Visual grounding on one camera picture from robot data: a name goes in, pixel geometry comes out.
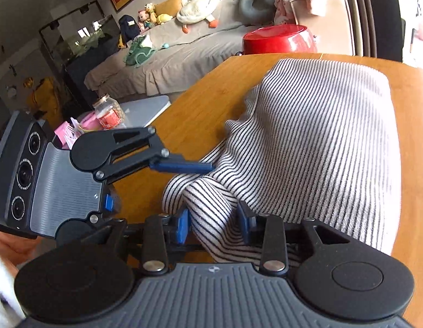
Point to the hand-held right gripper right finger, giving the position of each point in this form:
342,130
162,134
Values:
246,225

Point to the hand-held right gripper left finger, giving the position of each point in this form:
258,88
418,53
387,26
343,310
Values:
182,227

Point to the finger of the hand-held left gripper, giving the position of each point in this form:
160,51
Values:
184,168

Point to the striped knit garment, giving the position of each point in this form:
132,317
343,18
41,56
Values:
317,126

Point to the person's left forearm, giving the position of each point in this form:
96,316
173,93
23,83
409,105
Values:
6,242

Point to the pink packet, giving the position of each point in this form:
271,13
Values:
66,133

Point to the white storage box grey lid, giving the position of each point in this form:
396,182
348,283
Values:
146,109

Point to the yellow bag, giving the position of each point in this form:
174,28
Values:
44,99

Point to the grey covered sofa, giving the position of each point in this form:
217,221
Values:
197,47

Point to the green dinosaur plush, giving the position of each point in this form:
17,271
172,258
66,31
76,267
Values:
138,53

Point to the glass fish tank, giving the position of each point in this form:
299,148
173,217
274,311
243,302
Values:
78,41

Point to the dark blue plush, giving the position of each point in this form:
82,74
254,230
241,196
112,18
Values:
127,29

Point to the yellow duck plush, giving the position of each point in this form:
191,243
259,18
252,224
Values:
163,18

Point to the pink doll plush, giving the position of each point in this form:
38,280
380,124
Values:
142,20

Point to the red plastic basin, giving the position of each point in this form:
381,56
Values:
276,39

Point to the yellow bear plush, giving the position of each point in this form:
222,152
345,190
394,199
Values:
150,12

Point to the yellow pillow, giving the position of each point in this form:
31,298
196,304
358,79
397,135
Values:
168,6

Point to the white goose plush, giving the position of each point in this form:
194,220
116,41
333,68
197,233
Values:
197,3

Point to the grey neck pillow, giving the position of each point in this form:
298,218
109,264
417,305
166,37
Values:
247,6

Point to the dark curtain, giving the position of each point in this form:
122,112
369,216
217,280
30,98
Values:
363,6

